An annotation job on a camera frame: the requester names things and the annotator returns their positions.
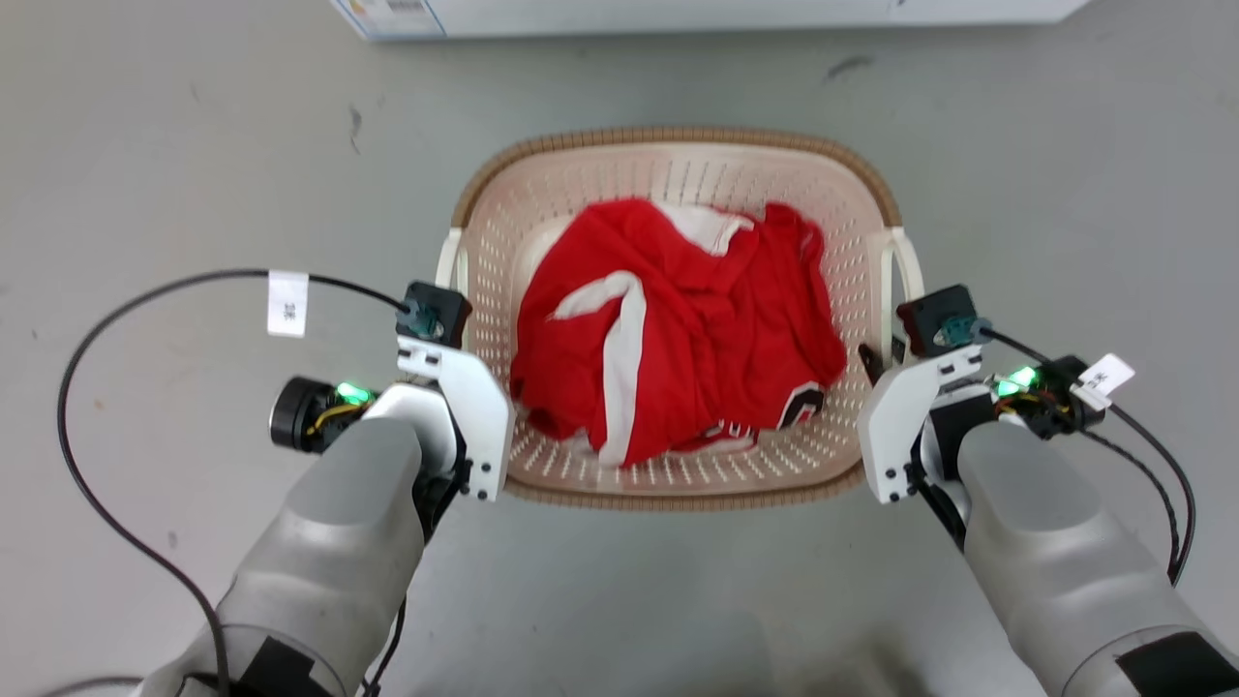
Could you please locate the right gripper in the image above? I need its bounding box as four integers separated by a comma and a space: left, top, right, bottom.
858, 334, 1106, 504

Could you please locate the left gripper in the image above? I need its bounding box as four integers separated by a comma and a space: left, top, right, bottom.
269, 376, 464, 479

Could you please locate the beige plastic laundry basket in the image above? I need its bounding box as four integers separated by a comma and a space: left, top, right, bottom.
436, 126, 926, 513

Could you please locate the red garment with white stripes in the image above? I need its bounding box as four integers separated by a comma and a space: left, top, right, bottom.
509, 197, 850, 469

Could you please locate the white box with blue edge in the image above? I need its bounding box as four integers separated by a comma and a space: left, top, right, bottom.
329, 0, 1095, 43

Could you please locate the white left camera mount bracket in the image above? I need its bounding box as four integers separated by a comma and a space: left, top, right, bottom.
396, 336, 515, 503

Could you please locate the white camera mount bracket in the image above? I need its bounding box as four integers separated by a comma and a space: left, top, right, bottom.
396, 336, 515, 503
858, 346, 985, 505

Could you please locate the white right camera mount bracket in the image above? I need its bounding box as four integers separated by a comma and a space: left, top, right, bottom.
858, 346, 985, 505

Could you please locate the white left cable label tag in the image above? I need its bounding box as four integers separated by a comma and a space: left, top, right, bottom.
266, 270, 310, 339

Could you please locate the white cable label tag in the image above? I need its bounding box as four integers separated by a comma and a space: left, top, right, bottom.
266, 270, 310, 339
1069, 352, 1136, 410

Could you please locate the white right cable label tag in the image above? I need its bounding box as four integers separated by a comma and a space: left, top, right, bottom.
1069, 352, 1136, 410

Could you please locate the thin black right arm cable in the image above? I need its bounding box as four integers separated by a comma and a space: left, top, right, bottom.
1079, 428, 1184, 582

